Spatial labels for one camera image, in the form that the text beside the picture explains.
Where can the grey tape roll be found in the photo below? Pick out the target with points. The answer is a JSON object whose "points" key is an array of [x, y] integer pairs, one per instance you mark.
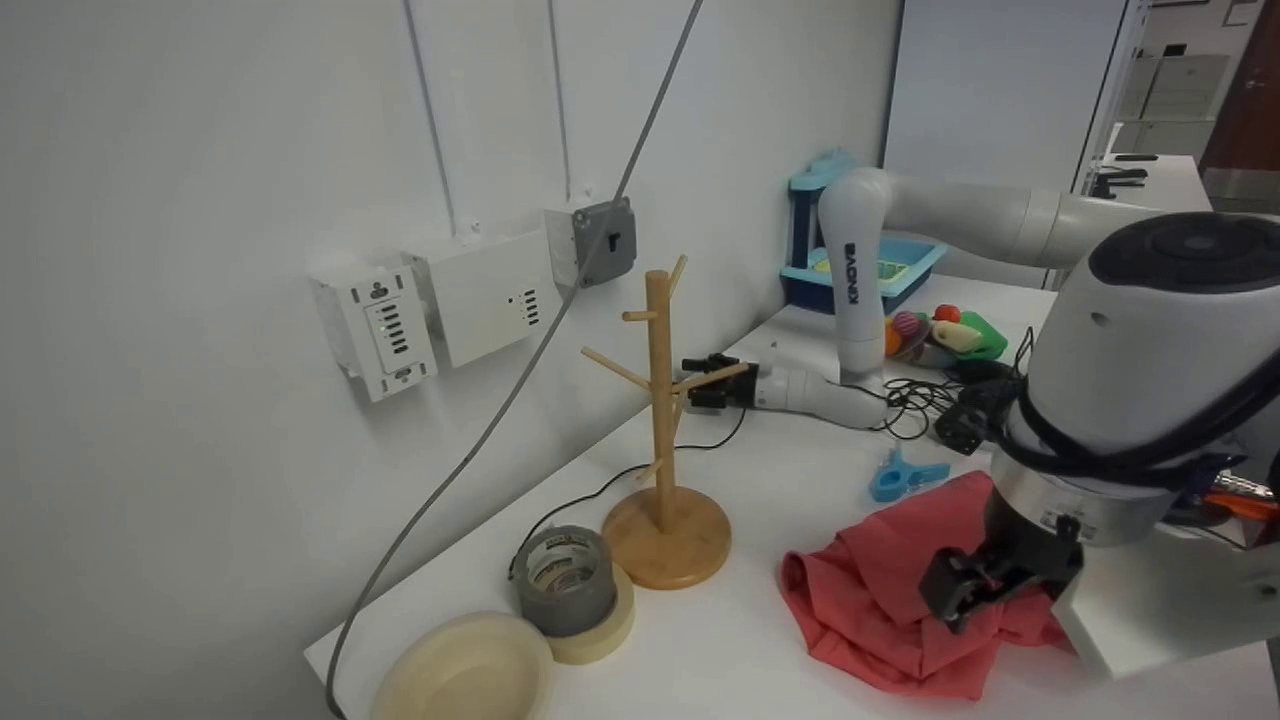
{"points": [[560, 582]]}

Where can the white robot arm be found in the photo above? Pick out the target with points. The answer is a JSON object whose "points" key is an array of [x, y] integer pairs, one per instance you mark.
{"points": [[1156, 370]]}

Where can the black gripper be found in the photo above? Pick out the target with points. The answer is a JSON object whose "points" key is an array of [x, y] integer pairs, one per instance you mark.
{"points": [[1019, 554]]}

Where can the white wall junction box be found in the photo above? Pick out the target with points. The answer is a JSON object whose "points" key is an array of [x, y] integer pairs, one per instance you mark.
{"points": [[484, 297]]}

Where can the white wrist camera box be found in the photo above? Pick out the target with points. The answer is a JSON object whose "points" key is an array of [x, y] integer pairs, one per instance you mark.
{"points": [[1167, 603]]}

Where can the grey wall outlet box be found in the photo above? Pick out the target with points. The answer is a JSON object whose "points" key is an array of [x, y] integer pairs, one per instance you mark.
{"points": [[595, 241]]}

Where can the white wall socket box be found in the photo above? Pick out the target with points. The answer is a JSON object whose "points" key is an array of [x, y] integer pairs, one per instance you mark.
{"points": [[377, 325]]}

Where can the blue plastic clamp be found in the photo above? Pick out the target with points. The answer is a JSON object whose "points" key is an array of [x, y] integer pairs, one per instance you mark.
{"points": [[896, 476]]}

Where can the cream tape roll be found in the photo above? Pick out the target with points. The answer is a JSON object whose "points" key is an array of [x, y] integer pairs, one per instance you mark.
{"points": [[604, 636]]}

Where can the wooden mug tree stand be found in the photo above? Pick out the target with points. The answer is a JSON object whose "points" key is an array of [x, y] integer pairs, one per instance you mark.
{"points": [[665, 532]]}

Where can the black power plug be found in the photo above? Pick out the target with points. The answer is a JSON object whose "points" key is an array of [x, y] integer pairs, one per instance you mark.
{"points": [[720, 382]]}

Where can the salmon pink sweatshirt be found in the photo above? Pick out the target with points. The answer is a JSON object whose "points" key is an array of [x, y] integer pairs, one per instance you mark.
{"points": [[860, 608]]}

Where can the cream shallow bowl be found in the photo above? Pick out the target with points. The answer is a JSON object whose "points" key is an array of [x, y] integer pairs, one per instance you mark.
{"points": [[471, 668]]}

